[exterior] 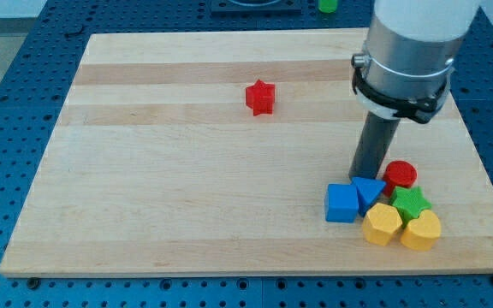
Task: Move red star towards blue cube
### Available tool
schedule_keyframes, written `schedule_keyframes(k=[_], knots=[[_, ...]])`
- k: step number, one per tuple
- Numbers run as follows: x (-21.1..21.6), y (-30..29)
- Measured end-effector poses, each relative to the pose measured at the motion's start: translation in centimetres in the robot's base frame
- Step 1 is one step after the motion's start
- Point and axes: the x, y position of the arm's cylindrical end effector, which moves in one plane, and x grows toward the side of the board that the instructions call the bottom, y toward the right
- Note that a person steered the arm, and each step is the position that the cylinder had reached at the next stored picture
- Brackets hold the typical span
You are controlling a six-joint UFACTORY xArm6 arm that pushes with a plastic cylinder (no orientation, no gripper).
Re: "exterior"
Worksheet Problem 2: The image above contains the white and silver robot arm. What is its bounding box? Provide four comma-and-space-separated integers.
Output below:
351, 0, 480, 124

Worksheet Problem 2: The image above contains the red star block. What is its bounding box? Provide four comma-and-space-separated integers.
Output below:
245, 80, 276, 116

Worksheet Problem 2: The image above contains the blue cube block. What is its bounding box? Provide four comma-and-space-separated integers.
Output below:
324, 184, 359, 223

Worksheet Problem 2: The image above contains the green star block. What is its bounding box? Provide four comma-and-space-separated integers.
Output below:
390, 187, 432, 228

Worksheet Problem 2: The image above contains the light wooden board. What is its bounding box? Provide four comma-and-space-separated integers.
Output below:
0, 28, 493, 278

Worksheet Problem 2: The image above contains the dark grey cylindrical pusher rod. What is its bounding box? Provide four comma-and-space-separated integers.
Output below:
348, 112, 400, 179

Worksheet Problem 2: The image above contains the blue triangle block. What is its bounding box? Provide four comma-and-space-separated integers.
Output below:
352, 177, 386, 216

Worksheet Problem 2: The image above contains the yellow hexagon block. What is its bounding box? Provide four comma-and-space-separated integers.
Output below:
361, 203, 402, 246

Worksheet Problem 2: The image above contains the red cylinder block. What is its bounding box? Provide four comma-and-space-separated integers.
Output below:
383, 160, 418, 197

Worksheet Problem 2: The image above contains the green cylinder at table edge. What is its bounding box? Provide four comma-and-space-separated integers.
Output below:
318, 0, 339, 14

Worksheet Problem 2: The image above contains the yellow heart block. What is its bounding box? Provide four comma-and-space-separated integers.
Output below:
400, 210, 442, 252

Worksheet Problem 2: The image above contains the dark square base plate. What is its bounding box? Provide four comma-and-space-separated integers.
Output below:
209, 0, 303, 15

